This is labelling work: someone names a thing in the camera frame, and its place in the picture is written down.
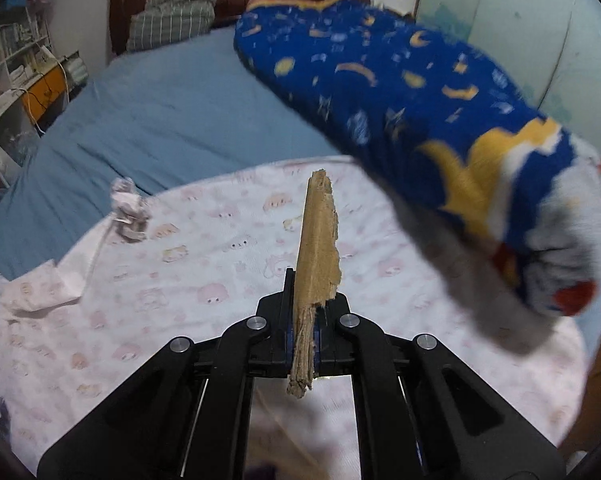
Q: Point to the blue star patterned quilt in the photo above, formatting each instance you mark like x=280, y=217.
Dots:
x=445, y=126

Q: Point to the white paper ball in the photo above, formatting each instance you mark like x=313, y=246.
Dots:
x=130, y=209

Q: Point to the blue bed sheet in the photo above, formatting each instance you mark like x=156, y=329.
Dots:
x=163, y=118

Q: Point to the white patterned sheet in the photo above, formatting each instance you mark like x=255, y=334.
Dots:
x=73, y=328

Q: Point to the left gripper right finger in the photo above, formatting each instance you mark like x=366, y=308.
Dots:
x=421, y=413

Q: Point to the striped grey pillow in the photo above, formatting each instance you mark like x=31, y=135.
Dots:
x=163, y=22

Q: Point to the wooden bookshelf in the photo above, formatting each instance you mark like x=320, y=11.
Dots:
x=36, y=83

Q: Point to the brown cardboard piece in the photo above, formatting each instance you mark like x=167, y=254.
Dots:
x=317, y=276

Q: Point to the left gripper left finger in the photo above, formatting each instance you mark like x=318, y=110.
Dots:
x=184, y=413

